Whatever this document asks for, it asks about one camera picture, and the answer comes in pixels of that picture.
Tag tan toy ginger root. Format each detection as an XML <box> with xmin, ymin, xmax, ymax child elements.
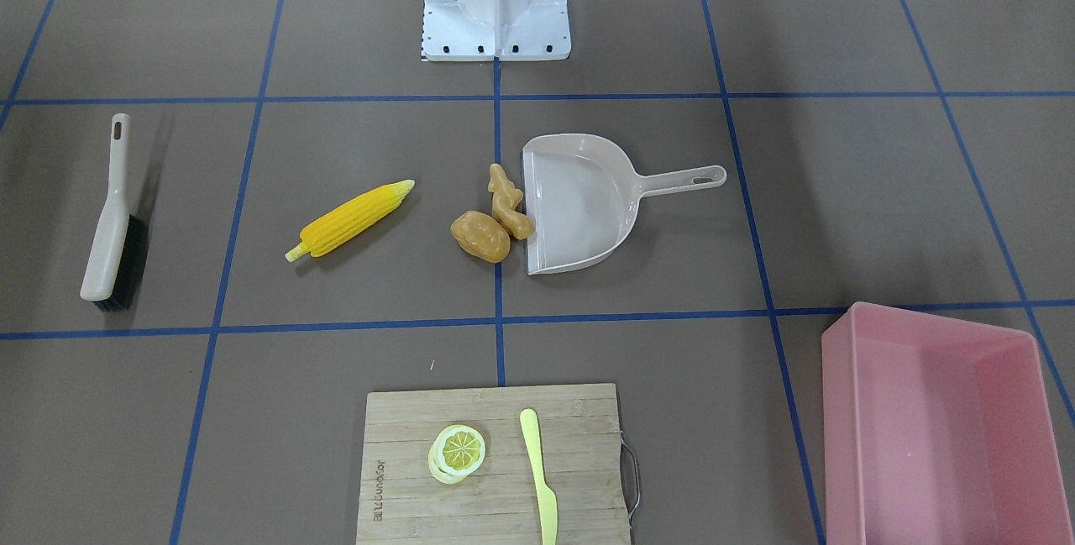
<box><xmin>487</xmin><ymin>163</ymin><xmax>535</xmax><ymax>240</ymax></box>

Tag yellow plastic knife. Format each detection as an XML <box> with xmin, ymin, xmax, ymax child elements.
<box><xmin>519</xmin><ymin>408</ymin><xmax>559</xmax><ymax>544</ymax></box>

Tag beige plastic dustpan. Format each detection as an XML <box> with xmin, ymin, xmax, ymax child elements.
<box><xmin>522</xmin><ymin>133</ymin><xmax>728</xmax><ymax>276</ymax></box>

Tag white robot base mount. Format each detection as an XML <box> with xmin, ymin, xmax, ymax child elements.
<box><xmin>420</xmin><ymin>0</ymin><xmax>572</xmax><ymax>62</ymax></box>

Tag beige hand brush black bristles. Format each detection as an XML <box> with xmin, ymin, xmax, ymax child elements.
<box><xmin>80</xmin><ymin>113</ymin><xmax>149</xmax><ymax>314</ymax></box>

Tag pink plastic bin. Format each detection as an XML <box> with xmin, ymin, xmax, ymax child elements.
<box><xmin>821</xmin><ymin>301</ymin><xmax>1072</xmax><ymax>544</ymax></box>

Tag yellow lemon slices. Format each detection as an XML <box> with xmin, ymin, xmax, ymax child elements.
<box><xmin>427</xmin><ymin>425</ymin><xmax>486</xmax><ymax>485</ymax></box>

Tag brown toy potato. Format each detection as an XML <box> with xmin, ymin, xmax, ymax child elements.
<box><xmin>449</xmin><ymin>211</ymin><xmax>511</xmax><ymax>266</ymax></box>

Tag yellow toy corn cob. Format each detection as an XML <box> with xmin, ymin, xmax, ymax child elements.
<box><xmin>285</xmin><ymin>180</ymin><xmax>416</xmax><ymax>263</ymax></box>

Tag bamboo cutting board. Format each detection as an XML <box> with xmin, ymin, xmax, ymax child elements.
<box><xmin>356</xmin><ymin>383</ymin><xmax>632</xmax><ymax>544</ymax></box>

